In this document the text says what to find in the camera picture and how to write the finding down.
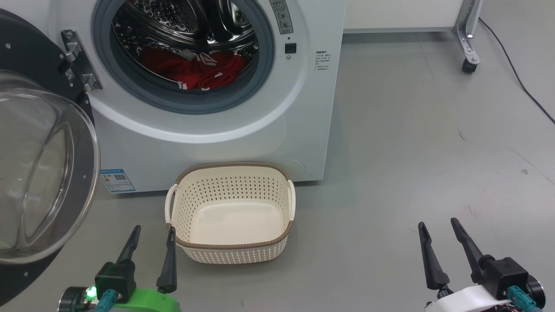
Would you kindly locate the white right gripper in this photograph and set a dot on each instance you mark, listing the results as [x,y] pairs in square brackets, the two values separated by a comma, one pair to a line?
[468,301]

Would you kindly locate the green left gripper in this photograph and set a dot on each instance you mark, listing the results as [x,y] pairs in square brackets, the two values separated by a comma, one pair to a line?
[151,303]

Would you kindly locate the round glass washer door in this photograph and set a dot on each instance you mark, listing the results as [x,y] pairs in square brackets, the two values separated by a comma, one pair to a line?
[82,190]

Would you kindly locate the red and white clothing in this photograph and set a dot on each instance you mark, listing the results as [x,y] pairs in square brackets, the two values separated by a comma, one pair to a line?
[217,71]

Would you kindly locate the cream perforated laundry basket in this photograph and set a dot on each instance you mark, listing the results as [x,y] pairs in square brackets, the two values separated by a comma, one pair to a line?
[236,216]

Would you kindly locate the white front-load washing machine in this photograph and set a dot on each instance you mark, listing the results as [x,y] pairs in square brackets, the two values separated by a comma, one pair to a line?
[217,138]

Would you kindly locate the grey rubber door gasket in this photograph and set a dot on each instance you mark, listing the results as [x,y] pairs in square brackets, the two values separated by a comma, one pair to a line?
[186,102]

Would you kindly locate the metal washing machine door hinge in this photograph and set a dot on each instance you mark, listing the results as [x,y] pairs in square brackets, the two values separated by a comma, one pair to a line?
[80,60]

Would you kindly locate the stainless steel washing machine drum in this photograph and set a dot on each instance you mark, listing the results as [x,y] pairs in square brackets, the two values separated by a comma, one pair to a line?
[173,17]

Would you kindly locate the black door latch socket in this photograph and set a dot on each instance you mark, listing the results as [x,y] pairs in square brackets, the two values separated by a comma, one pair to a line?
[290,48]

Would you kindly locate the blue energy label sticker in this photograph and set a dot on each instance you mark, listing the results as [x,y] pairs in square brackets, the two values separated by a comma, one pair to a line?
[117,181]

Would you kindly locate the black partition caster wheel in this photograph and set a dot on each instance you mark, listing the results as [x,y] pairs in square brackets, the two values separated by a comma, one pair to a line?
[468,66]

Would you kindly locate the small printed text sticker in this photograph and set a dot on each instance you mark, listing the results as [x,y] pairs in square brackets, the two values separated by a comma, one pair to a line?
[322,60]

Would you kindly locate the white partition with metal legs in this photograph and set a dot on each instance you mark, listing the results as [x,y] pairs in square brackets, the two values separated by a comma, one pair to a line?
[399,15]

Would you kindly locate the grey warning label sticker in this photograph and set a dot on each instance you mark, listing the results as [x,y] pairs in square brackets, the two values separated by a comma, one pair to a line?
[282,17]

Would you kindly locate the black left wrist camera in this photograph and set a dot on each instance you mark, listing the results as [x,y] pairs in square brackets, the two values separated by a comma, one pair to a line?
[115,279]

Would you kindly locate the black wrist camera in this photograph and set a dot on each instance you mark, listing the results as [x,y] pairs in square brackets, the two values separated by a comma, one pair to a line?
[115,279]
[505,275]

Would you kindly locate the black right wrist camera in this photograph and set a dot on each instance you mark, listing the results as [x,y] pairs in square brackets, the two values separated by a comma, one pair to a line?
[505,275]

